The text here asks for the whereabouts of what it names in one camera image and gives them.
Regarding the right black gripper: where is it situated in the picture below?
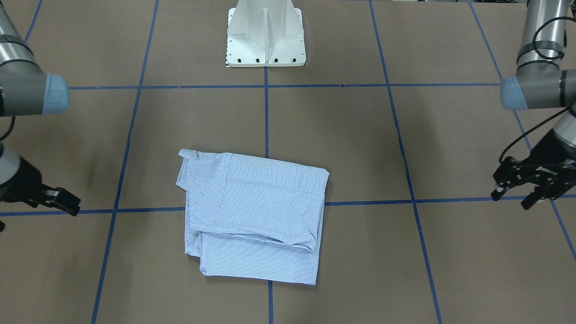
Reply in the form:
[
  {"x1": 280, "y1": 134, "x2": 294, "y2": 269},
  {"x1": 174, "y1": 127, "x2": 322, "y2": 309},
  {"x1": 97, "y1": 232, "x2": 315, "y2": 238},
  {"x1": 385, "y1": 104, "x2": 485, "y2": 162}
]
[{"x1": 0, "y1": 157, "x2": 81, "y2": 216}]

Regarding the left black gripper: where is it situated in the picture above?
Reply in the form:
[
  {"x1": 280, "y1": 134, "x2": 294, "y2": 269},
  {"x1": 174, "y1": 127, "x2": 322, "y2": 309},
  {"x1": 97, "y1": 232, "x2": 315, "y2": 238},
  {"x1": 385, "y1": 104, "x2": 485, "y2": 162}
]
[{"x1": 491, "y1": 129, "x2": 576, "y2": 211}]

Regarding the brown paper table cover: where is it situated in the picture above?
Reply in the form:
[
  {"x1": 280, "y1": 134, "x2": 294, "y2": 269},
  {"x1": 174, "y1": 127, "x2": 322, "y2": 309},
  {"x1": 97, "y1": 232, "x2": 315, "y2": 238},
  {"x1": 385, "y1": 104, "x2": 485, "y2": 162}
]
[{"x1": 1, "y1": 0, "x2": 575, "y2": 324}]

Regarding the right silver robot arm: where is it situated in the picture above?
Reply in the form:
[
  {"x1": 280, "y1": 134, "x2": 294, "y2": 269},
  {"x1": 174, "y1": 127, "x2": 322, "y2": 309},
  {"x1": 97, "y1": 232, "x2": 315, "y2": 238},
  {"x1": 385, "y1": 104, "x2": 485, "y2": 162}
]
[{"x1": 0, "y1": 7, "x2": 80, "y2": 216}]

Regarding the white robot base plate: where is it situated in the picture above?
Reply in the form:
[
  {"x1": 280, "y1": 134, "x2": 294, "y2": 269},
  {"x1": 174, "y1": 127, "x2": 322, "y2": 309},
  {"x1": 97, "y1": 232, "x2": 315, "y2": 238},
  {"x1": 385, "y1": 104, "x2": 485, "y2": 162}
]
[{"x1": 225, "y1": 0, "x2": 307, "y2": 68}]

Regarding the blue striped button shirt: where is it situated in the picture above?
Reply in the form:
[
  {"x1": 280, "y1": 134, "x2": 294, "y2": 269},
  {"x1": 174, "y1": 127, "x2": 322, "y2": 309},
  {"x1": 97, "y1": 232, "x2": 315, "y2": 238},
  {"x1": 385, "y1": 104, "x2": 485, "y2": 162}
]
[{"x1": 176, "y1": 149, "x2": 329, "y2": 286}]

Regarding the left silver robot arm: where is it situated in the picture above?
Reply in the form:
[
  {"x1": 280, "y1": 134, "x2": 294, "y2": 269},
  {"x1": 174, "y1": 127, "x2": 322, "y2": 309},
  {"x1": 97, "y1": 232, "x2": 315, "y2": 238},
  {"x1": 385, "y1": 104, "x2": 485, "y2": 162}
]
[{"x1": 491, "y1": 0, "x2": 576, "y2": 210}]

